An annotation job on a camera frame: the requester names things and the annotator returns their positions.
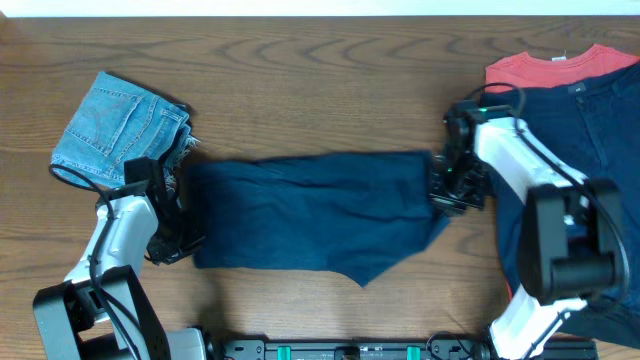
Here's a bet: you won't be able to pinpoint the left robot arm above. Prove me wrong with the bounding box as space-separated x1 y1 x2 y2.
33 157 208 359

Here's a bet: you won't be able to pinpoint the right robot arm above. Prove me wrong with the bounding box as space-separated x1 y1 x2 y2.
429 99 631 359

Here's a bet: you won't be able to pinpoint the red t-shirt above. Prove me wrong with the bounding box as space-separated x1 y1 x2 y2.
485 44 639 88

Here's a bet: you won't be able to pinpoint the navy blue shorts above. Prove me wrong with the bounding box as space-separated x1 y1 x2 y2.
187 151 449 286

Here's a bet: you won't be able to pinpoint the folded light blue jeans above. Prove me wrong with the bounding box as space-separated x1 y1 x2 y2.
51 72 198 188

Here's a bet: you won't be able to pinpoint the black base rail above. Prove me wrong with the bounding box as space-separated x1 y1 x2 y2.
204 327 599 360

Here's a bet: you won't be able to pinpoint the dark navy pants pile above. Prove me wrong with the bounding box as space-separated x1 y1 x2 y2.
478 62 640 349

